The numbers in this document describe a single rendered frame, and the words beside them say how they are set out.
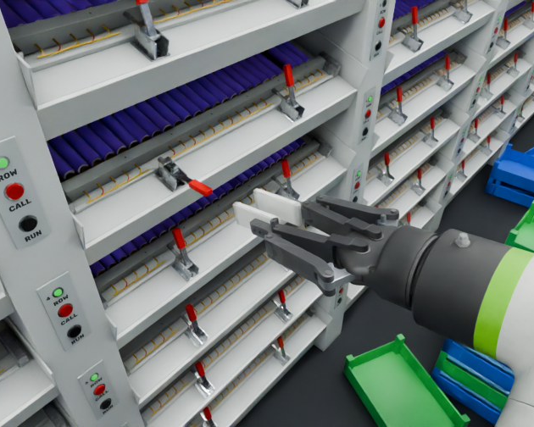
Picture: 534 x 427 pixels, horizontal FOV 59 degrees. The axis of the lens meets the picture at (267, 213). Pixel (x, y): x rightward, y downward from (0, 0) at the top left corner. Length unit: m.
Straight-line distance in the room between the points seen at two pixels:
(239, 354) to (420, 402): 0.61
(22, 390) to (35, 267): 0.21
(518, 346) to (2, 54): 0.48
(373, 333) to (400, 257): 1.21
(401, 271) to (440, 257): 0.04
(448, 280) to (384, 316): 1.28
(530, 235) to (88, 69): 1.37
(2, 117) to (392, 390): 1.28
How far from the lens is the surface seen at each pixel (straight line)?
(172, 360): 0.93
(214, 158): 0.73
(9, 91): 0.50
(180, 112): 0.76
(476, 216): 2.19
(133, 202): 0.66
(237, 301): 1.00
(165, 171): 0.67
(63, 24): 0.59
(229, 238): 0.86
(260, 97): 0.83
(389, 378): 1.54
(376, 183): 1.34
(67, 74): 0.56
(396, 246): 0.43
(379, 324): 1.65
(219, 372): 1.13
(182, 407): 1.09
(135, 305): 0.78
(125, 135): 0.71
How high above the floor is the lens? 1.29
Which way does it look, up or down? 40 degrees down
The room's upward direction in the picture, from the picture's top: straight up
